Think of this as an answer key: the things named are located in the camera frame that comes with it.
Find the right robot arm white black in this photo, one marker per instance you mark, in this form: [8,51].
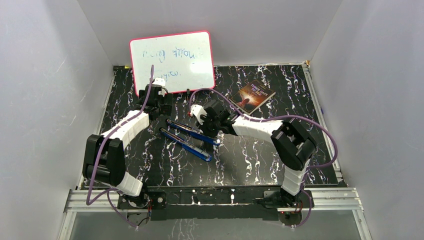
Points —
[293,143]

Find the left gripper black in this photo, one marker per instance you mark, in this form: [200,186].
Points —
[167,103]

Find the paperback book orange cover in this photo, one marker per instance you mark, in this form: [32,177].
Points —
[252,96]

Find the whiteboard with pink frame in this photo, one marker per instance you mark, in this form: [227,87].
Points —
[183,60]

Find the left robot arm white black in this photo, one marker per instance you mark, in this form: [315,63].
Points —
[104,157]

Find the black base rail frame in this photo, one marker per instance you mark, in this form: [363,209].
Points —
[268,203]

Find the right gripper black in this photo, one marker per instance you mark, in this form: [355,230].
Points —
[204,129]

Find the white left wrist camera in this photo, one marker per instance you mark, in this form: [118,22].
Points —
[159,82]

